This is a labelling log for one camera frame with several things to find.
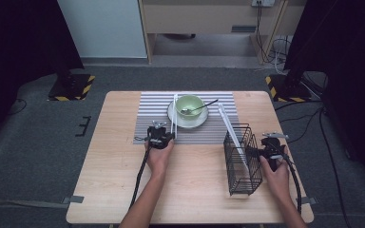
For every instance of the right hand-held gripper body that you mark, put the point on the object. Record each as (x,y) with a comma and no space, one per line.
(274,150)

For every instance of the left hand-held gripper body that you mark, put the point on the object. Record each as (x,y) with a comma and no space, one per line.
(159,136)

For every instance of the white chopstick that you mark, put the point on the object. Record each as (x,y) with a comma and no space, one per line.
(228,126)
(173,117)
(176,117)
(231,126)

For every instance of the person's left hand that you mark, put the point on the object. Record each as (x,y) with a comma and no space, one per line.
(158,161)

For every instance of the person's right hand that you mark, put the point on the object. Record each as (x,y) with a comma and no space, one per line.
(277,182)

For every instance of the white plate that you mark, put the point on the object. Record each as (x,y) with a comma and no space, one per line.
(187,123)

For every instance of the grey striped placemat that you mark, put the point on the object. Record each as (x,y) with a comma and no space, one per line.
(202,133)

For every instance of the green bowl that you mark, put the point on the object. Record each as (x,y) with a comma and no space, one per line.
(190,103)

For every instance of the black stand base striped edges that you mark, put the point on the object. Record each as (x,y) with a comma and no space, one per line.
(286,90)
(71,88)

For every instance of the grey tape strip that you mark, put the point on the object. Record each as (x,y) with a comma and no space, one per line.
(74,199)
(312,200)

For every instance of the light wooden desk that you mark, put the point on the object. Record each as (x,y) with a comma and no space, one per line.
(202,17)

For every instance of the grey label on desk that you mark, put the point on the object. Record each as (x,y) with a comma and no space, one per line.
(243,28)

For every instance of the dark curtain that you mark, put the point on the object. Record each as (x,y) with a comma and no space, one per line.
(345,47)
(15,47)

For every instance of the white wall socket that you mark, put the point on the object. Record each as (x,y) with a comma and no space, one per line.
(263,2)

